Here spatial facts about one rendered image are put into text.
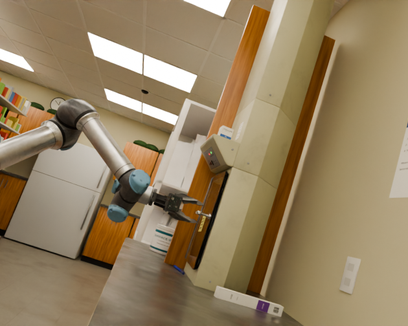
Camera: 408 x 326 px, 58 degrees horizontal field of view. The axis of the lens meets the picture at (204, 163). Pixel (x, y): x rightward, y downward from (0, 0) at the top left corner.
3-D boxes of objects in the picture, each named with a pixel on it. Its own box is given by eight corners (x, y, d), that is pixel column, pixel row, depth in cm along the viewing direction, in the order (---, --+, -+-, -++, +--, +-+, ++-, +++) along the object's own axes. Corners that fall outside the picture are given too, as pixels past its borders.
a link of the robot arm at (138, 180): (87, 83, 141) (160, 181, 130) (77, 103, 148) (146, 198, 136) (60, 85, 132) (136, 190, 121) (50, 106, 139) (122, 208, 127)
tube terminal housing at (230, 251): (234, 286, 170) (281, 134, 183) (255, 304, 139) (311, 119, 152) (183, 270, 167) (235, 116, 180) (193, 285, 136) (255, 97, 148)
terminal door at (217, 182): (186, 259, 167) (214, 177, 174) (195, 270, 137) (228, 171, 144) (184, 259, 167) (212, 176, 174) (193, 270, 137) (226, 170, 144)
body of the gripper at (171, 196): (178, 215, 141) (148, 206, 140) (175, 215, 150) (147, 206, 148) (184, 196, 143) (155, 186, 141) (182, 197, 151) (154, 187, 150)
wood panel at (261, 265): (258, 292, 180) (332, 42, 203) (260, 293, 177) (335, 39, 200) (163, 261, 174) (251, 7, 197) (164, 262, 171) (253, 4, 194)
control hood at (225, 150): (215, 173, 175) (222, 154, 177) (232, 166, 143) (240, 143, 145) (193, 165, 174) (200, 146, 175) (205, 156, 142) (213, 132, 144)
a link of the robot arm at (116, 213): (114, 200, 127) (123, 180, 135) (102, 217, 133) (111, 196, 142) (134, 211, 129) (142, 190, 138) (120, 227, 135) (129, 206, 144)
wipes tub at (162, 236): (169, 254, 215) (178, 229, 218) (171, 257, 202) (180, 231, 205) (148, 247, 213) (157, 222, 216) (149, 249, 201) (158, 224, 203)
